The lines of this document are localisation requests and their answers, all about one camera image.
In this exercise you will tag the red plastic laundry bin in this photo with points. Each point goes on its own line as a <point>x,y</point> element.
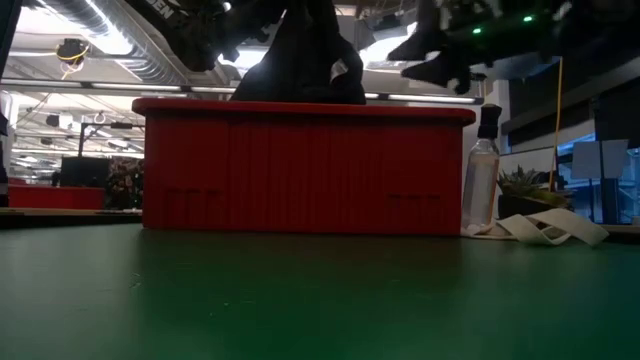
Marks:
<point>300,170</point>

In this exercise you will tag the small potted succulent plant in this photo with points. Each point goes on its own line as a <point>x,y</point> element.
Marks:
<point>525,197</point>

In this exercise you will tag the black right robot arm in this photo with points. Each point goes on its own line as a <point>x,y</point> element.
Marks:
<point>600,25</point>

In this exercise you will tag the white canvas tote bag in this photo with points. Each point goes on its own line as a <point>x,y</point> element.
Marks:
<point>570,222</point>

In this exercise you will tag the silver ventilation duct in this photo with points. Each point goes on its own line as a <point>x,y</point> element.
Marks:
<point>125,45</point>

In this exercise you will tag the clear spray bottle black top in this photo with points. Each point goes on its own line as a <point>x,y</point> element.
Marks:
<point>481,180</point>

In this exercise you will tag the pale rectangular panel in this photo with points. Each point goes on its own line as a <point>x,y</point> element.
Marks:
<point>600,160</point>

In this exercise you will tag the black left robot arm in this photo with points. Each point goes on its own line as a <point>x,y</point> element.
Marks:
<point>170,30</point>

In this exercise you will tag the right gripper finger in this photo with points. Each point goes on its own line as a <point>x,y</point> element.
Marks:
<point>445,67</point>
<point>425,45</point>

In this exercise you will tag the black monitor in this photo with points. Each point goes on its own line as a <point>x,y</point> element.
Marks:
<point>85,172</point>

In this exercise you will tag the black garment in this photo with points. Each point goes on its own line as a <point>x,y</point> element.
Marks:
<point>300,65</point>

